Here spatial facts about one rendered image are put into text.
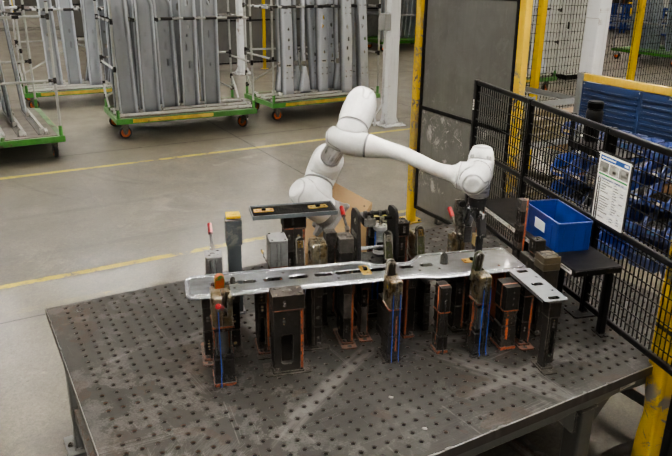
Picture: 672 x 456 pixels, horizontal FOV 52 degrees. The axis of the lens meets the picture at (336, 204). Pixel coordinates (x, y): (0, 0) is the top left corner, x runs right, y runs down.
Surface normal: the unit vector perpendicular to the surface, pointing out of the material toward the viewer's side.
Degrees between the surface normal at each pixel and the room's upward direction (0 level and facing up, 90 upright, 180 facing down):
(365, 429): 0
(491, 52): 90
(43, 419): 0
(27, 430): 0
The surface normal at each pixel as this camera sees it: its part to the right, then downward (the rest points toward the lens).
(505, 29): -0.87, 0.15
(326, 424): 0.01, -0.95
